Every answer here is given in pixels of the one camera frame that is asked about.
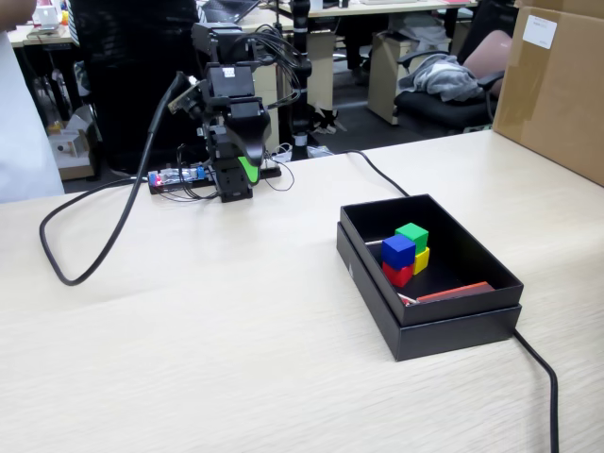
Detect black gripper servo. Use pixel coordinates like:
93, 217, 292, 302
205, 62, 272, 187

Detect blue wooden cube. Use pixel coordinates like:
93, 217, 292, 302
380, 234, 418, 269

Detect green wooden cube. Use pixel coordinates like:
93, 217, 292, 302
394, 223, 430, 255

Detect red wooden cube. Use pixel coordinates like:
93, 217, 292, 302
381, 260, 415, 288

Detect yellow wooden cube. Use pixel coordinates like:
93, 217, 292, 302
412, 246, 431, 276

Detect person's bare forearm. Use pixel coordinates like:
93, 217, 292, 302
0, 0, 37, 32

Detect white open cardboard box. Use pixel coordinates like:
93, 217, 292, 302
46, 106, 99, 181

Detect black cardboard box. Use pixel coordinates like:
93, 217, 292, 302
339, 193, 526, 327

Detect black open box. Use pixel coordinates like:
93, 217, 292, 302
336, 221, 523, 363

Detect black white crumpled item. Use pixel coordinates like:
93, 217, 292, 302
309, 106, 348, 136

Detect controller board with red LED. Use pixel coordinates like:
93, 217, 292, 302
147, 166, 210, 189

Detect light wooden office desk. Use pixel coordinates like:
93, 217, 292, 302
207, 0, 480, 37

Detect black mesh office chair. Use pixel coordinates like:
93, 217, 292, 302
69, 0, 211, 176

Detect dark open laptop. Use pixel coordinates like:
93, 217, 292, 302
202, 0, 261, 25

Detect grey crumpled clothing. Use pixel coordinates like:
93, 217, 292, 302
398, 54, 485, 103

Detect person's white shirt torso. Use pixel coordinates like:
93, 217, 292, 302
0, 27, 66, 205

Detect flat red-orange card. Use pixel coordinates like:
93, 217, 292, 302
416, 281, 495, 303

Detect pink-backed office chair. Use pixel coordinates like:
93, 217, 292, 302
394, 30, 513, 133

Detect large brown cardboard carton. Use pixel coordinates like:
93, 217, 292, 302
492, 0, 604, 188

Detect white shipping label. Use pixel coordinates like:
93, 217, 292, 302
525, 13, 558, 49

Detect beige drawer pedestal, black handles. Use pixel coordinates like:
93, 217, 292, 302
252, 56, 280, 147

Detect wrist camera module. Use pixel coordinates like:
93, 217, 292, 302
167, 75, 209, 119

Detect tall beige desk pedestal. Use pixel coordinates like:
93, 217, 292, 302
367, 30, 449, 126

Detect thick black camera cable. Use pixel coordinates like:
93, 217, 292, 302
39, 71, 190, 287

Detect thick black power cable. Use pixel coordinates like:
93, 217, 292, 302
339, 149, 561, 453

